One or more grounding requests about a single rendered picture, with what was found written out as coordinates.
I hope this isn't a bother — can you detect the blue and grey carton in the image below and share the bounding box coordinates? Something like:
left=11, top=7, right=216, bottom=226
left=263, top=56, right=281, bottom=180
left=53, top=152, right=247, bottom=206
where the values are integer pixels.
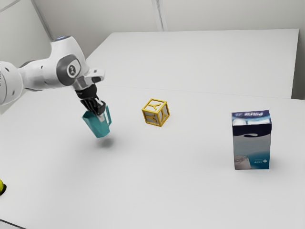
left=231, top=110, right=272, bottom=170

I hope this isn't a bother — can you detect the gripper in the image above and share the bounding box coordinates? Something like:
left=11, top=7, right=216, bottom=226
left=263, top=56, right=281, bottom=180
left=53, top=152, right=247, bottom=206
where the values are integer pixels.
left=75, top=86, right=107, bottom=123

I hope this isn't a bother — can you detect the teal faceted mug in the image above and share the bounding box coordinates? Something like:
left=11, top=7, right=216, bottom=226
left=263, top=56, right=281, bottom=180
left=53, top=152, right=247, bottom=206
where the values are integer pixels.
left=82, top=105, right=112, bottom=139

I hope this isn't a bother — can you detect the yellow letter block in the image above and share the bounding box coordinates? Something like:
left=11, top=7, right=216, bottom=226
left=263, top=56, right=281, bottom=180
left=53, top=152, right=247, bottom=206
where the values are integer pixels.
left=141, top=98, right=171, bottom=127

